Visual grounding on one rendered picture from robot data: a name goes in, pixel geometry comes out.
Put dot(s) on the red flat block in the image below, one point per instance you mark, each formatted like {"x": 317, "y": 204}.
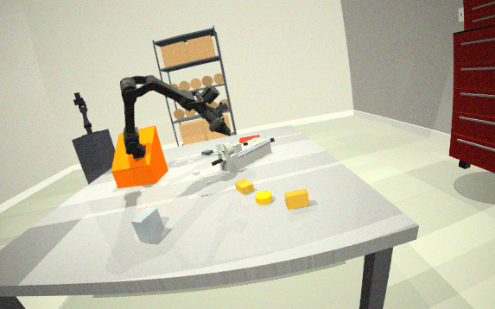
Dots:
{"x": 245, "y": 139}

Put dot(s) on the yellow cylinder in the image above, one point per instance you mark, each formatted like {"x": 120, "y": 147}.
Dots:
{"x": 263, "y": 198}

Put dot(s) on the yellow cube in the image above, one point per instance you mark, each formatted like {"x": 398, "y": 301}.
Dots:
{"x": 244, "y": 186}
{"x": 297, "y": 198}

